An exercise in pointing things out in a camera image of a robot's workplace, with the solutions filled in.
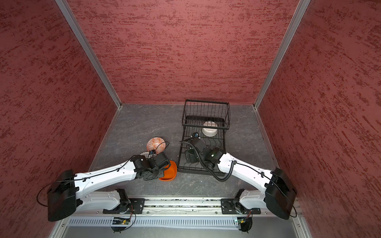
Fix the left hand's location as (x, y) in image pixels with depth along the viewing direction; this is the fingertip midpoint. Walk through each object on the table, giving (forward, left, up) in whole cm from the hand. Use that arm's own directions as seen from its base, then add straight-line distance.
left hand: (159, 176), depth 80 cm
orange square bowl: (+3, -5, -4) cm, 7 cm away
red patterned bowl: (+21, +5, -2) cm, 22 cm away
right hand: (+9, -19, +7) cm, 22 cm away
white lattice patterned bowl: (+12, +10, +3) cm, 16 cm away
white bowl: (+29, -29, +1) cm, 41 cm away
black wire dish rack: (+34, -20, +15) cm, 42 cm away
